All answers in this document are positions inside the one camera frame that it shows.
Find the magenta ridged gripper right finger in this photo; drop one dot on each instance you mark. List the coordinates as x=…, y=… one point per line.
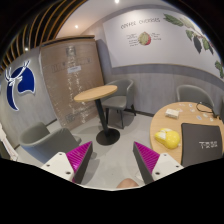
x=152, y=165

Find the small round wooden cafe table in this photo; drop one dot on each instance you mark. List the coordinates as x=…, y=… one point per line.
x=107, y=136

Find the white tissue box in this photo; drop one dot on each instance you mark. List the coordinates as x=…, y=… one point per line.
x=172, y=113

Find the white coffee cherries wall poster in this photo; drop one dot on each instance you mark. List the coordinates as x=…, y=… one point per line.
x=158, y=36

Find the grey armchair behind small table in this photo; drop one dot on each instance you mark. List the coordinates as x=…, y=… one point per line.
x=122, y=99

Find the blue deer logo sign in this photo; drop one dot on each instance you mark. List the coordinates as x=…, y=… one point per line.
x=21, y=79

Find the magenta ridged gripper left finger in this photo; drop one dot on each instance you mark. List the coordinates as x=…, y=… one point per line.
x=70, y=166

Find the grey armchair behind right table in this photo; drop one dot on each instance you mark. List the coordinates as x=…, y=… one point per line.
x=191, y=93

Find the yellow computer mouse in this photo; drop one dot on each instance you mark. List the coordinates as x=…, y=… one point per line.
x=168, y=137

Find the round wooden table at right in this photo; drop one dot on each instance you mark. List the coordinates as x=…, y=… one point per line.
x=189, y=112

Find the grey armchair at left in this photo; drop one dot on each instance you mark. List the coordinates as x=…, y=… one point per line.
x=42, y=144

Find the wrapped brown cabinet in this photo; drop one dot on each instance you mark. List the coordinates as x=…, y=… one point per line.
x=70, y=66

